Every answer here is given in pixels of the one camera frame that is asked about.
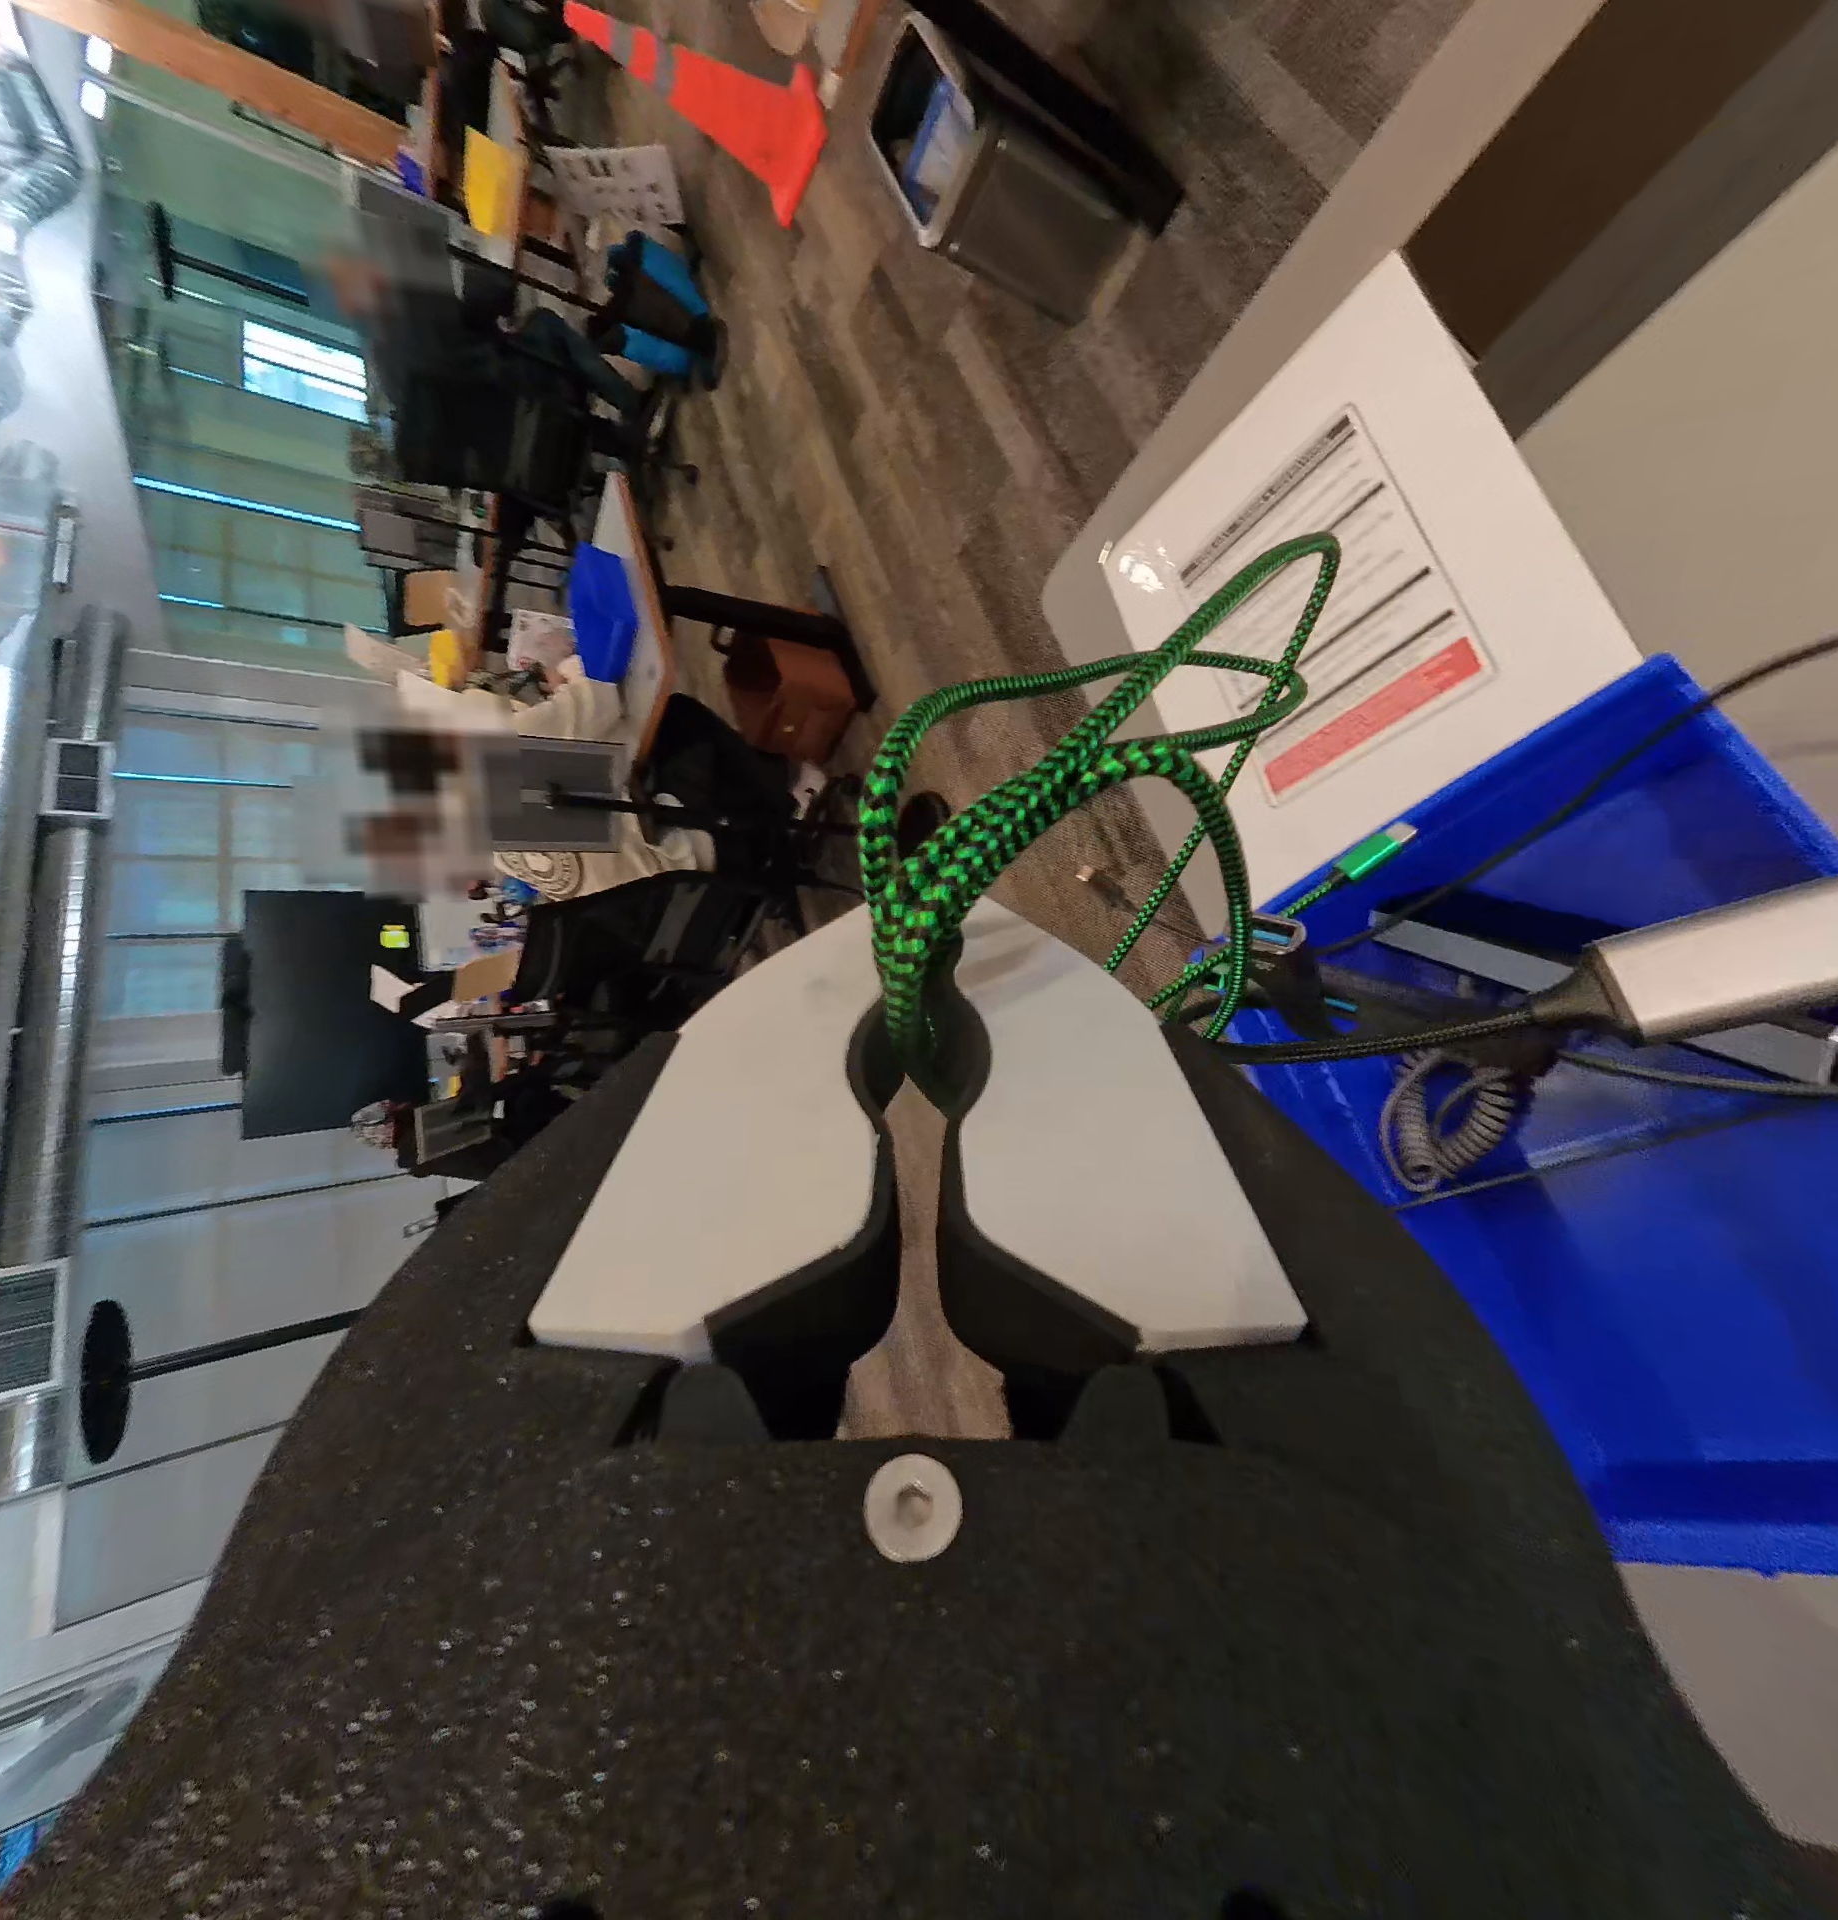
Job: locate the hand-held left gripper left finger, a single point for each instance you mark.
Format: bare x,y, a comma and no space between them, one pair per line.
710,1171

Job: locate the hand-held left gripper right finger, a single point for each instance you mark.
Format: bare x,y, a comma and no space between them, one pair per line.
1116,1171

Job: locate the short black USB adapter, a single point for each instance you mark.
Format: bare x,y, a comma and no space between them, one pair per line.
1296,986

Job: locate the blue plastic bin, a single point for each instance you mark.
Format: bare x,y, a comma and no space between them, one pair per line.
1684,1321

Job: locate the office desk with black legs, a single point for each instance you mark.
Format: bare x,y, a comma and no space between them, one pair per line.
620,516

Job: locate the grey desk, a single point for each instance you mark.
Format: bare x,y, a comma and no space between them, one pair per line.
1309,360

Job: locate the black office chair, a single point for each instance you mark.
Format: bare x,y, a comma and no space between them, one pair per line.
710,765

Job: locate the grey tablet on stand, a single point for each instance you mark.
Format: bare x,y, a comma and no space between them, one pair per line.
551,796

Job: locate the black monitor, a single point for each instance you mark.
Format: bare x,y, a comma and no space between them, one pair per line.
321,1020

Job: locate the brown cardboard box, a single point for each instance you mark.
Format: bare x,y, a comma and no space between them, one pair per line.
791,681

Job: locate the small blue storage bin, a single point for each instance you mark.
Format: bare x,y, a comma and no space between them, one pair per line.
605,606

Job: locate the printed instruction sheet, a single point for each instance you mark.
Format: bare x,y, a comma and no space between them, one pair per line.
1385,516

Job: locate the blue office chair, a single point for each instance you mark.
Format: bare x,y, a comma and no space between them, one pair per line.
657,286

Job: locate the grey trash bin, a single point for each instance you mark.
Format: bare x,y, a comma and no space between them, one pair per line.
1031,226

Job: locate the yellow object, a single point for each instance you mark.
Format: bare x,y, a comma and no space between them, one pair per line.
491,180

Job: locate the metal air duct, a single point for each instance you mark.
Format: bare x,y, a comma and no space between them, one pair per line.
50,900

